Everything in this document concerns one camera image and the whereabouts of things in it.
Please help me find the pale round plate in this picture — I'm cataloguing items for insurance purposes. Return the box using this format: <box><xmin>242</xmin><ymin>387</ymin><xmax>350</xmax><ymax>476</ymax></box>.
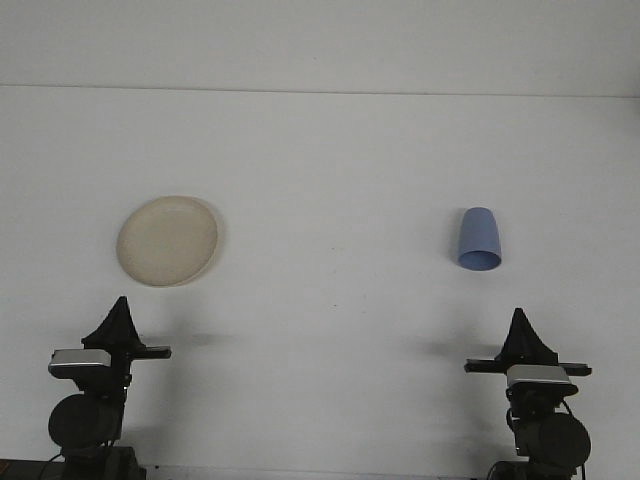
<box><xmin>115</xmin><ymin>194</ymin><xmax>225</xmax><ymax>289</ymax></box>

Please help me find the pale blue cup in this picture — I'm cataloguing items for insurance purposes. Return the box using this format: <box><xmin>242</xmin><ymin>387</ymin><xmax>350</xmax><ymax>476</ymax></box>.
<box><xmin>456</xmin><ymin>206</ymin><xmax>503</xmax><ymax>272</ymax></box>

